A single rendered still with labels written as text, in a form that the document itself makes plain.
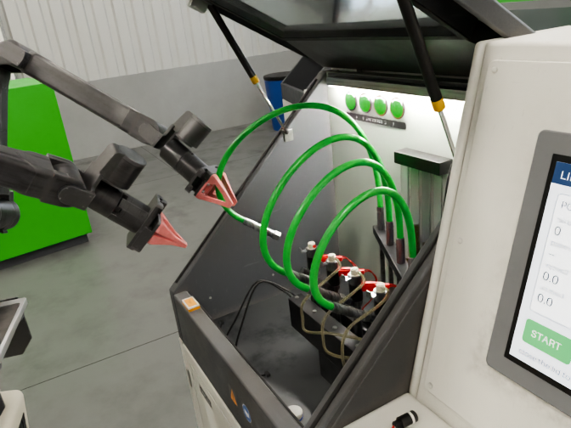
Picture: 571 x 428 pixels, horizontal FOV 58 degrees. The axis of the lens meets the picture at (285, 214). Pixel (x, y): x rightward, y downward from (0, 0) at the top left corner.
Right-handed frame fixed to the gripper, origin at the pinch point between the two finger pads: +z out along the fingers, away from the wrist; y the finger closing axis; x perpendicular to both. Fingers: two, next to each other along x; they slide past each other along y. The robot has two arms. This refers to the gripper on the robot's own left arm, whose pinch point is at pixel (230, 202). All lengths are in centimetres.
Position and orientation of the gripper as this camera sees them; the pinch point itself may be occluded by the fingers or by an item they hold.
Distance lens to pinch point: 117.2
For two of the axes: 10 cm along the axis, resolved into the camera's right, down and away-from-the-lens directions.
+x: -6.2, 7.4, 2.8
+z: 7.5, 6.6, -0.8
